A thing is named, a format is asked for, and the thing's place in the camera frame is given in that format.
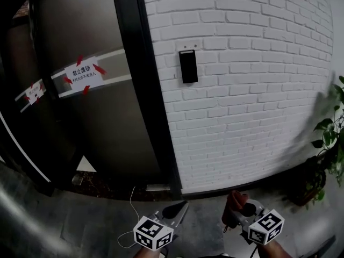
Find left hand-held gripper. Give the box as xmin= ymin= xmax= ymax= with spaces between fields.
xmin=132 ymin=201 xmax=190 ymax=251

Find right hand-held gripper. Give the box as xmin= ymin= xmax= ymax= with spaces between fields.
xmin=232 ymin=199 xmax=285 ymax=246

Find dark red cloth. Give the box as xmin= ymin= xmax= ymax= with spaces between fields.
xmin=221 ymin=190 xmax=250 ymax=234

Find black wall access panel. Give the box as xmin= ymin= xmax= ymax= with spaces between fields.
xmin=178 ymin=49 xmax=199 ymax=84

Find person's right forearm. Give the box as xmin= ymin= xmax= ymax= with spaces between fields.
xmin=257 ymin=241 xmax=293 ymax=258

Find person's left forearm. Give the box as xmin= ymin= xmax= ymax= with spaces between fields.
xmin=132 ymin=247 xmax=168 ymax=258

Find metal door threshold strip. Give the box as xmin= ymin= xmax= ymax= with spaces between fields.
xmin=145 ymin=184 xmax=172 ymax=192

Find potted green plant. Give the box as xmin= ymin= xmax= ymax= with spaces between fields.
xmin=288 ymin=75 xmax=344 ymax=207

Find white triangular floor paper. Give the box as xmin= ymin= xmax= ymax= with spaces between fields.
xmin=75 ymin=155 xmax=97 ymax=173

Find frosted glass door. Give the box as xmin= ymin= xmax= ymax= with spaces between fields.
xmin=32 ymin=0 xmax=162 ymax=184

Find large red-taped paper sign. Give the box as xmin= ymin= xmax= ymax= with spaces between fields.
xmin=63 ymin=54 xmax=108 ymax=96

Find dark glass door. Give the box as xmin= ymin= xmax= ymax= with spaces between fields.
xmin=0 ymin=0 xmax=56 ymax=196

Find small red-taped paper sign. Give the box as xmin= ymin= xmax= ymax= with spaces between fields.
xmin=23 ymin=82 xmax=46 ymax=106

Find thin white floor cable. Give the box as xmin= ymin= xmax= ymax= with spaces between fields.
xmin=117 ymin=185 xmax=141 ymax=249

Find black door frame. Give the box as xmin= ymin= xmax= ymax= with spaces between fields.
xmin=111 ymin=0 xmax=184 ymax=202

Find white wall mounting plate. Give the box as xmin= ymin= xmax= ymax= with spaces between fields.
xmin=175 ymin=39 xmax=202 ymax=52

